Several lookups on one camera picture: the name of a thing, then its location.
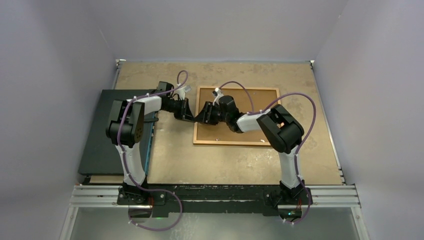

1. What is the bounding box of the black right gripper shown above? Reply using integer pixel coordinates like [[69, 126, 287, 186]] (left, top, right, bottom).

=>
[[193, 101, 230, 126]]

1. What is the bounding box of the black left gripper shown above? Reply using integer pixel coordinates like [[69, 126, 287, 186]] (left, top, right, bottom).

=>
[[164, 97, 195, 122]]

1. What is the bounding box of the orange wooden picture frame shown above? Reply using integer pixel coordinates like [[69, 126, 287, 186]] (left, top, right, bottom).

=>
[[193, 85, 281, 147]]

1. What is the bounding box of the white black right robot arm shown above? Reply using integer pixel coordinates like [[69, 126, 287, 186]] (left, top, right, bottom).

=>
[[194, 95, 305, 204]]

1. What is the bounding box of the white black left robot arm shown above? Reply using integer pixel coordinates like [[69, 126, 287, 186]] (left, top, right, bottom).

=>
[[105, 81, 194, 205]]

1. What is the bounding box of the dark box with blue edge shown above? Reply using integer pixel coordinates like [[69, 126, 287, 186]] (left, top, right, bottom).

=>
[[78, 89, 153, 176]]

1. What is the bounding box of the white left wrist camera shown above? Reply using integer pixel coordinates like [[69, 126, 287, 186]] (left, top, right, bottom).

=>
[[173, 84, 192, 100]]

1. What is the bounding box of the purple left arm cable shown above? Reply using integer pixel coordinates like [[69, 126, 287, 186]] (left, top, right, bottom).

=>
[[116, 70, 190, 233]]

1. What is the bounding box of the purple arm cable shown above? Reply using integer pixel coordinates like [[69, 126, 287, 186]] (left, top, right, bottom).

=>
[[216, 81, 317, 226], [116, 70, 190, 233]]

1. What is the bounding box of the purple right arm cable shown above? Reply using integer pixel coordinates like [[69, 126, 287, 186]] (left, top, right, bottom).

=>
[[216, 81, 317, 226]]

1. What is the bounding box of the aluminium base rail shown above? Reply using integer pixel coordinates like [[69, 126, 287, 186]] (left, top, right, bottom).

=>
[[69, 184, 360, 209]]

